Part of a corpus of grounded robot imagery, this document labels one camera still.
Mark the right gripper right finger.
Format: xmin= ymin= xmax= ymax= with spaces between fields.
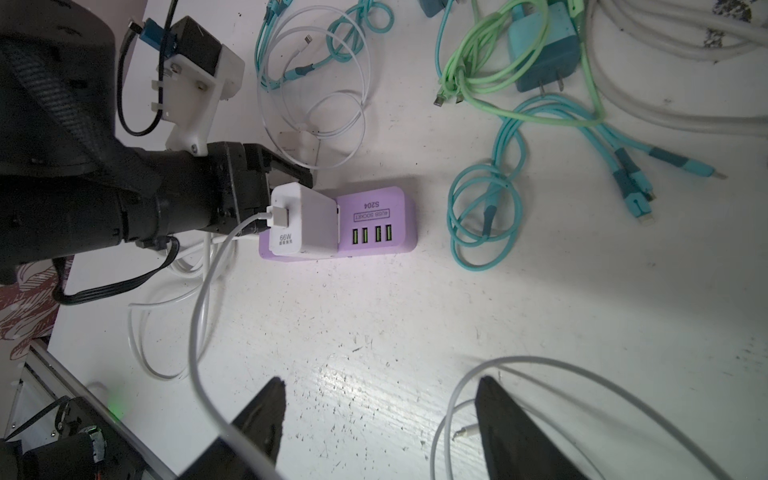
xmin=474 ymin=376 xmax=585 ymax=480

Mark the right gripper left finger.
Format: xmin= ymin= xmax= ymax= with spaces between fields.
xmin=179 ymin=377 xmax=287 ymax=480

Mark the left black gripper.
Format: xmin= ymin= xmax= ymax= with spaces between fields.
xmin=155 ymin=142 xmax=314 ymax=235

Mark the white charger cable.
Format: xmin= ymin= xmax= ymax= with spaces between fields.
xmin=187 ymin=206 xmax=734 ymax=480

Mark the white charger adapter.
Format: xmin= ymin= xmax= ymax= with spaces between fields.
xmin=268 ymin=182 xmax=339 ymax=259

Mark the purple power socket strip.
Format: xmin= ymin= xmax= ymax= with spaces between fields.
xmin=259 ymin=186 xmax=418 ymax=262

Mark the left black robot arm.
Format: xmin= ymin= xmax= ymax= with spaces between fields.
xmin=1 ymin=1 xmax=313 ymax=285

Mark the teal charger adapter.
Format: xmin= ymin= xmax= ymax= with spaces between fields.
xmin=508 ymin=1 xmax=581 ymax=94
xmin=418 ymin=0 xmax=449 ymax=18

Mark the purple socket white cord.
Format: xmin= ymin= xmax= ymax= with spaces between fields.
xmin=125 ymin=233 xmax=239 ymax=382

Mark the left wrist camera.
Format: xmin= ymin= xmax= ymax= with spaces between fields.
xmin=152 ymin=16 xmax=245 ymax=157

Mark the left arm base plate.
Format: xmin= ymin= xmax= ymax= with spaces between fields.
xmin=1 ymin=396 xmax=148 ymax=479

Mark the teal multi-head cable left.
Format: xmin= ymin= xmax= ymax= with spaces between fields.
xmin=254 ymin=0 xmax=396 ymax=92

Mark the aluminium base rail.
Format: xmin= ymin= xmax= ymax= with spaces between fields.
xmin=1 ymin=340 xmax=177 ymax=479

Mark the teal multi-head cable coiled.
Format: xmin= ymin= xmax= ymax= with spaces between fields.
xmin=434 ymin=0 xmax=728 ymax=272

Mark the light green cable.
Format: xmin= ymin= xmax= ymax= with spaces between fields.
xmin=433 ymin=0 xmax=606 ymax=128

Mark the grey power strip cord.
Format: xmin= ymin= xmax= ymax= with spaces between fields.
xmin=585 ymin=0 xmax=768 ymax=138

